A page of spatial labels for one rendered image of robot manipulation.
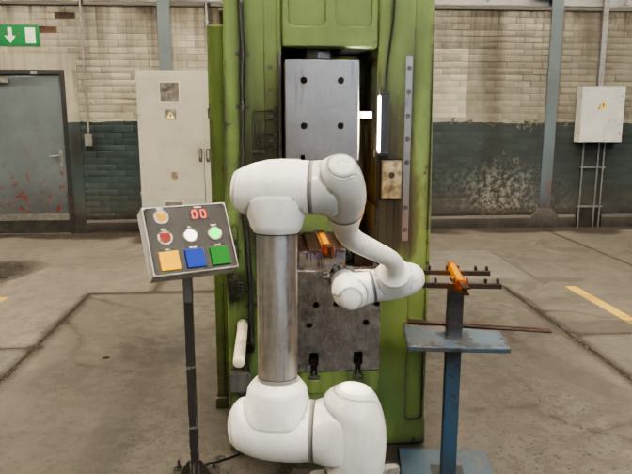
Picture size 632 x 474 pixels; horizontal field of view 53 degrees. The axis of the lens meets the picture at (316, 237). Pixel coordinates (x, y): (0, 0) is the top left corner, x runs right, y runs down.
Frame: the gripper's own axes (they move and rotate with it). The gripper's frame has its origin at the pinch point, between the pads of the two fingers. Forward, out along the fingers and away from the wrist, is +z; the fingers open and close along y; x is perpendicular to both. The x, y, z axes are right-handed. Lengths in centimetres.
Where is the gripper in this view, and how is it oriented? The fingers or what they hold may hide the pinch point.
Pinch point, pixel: (337, 267)
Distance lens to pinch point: 231.5
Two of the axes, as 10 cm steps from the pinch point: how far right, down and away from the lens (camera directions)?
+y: 10.0, -0.1, 0.8
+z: -0.8, -1.9, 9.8
